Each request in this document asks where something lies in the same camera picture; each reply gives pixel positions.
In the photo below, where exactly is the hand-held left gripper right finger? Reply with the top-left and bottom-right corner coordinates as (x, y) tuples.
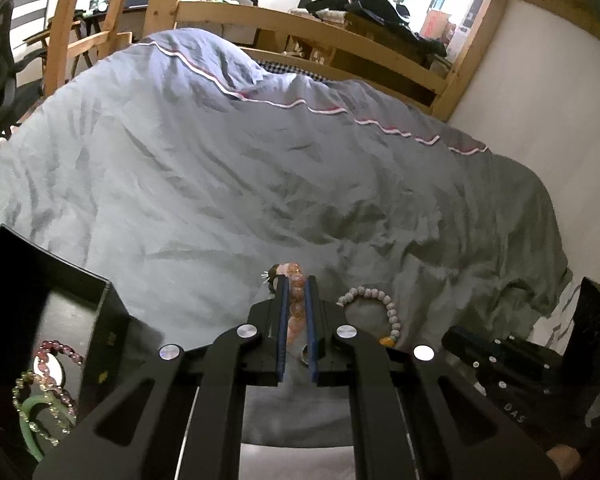
(306, 275), (561, 480)

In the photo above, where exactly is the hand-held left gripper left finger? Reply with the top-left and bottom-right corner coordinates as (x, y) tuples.
(32, 276), (288, 480)

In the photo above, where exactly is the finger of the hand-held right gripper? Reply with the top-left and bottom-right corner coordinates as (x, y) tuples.
(441, 326), (497, 367)

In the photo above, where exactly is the peach bead bracelet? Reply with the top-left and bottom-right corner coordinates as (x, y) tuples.
(263, 261), (309, 345)

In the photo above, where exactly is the white bead bracelet orange bead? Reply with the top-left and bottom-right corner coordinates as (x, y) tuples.
(337, 285), (402, 348)

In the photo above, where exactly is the black box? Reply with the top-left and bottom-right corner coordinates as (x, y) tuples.
(0, 225), (132, 480)

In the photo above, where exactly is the pink bead bracelet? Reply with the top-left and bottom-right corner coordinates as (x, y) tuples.
(34, 340), (84, 413)

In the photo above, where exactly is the yellow bead bracelet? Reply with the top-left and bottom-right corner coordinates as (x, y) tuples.
(10, 371), (77, 447)

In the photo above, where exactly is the green jade bangle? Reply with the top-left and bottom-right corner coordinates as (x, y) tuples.
(19, 394), (77, 462)

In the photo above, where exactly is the person's right hand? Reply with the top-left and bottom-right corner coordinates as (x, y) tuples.
(546, 444), (584, 480)

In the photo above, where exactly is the grey blue striped blanket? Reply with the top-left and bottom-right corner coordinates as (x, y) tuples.
(0, 27), (574, 480)

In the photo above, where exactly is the round silver disc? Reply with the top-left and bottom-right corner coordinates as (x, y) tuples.
(32, 356), (62, 386)

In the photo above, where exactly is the checkered bed sheet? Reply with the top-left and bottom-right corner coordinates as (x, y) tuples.
(256, 59), (332, 82)

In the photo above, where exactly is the pink box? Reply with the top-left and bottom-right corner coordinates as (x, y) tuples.
(422, 9), (452, 38)

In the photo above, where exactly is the pile of black clothes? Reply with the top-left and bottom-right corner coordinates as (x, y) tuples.
(305, 0), (449, 59)

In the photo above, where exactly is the small wooden table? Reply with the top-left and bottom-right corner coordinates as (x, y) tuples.
(24, 10), (133, 81)

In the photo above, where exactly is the black office chair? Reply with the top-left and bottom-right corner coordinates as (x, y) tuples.
(0, 0), (48, 162)

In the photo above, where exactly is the wooden bunk bed frame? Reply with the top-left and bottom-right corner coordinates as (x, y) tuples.
(45, 0), (600, 122)

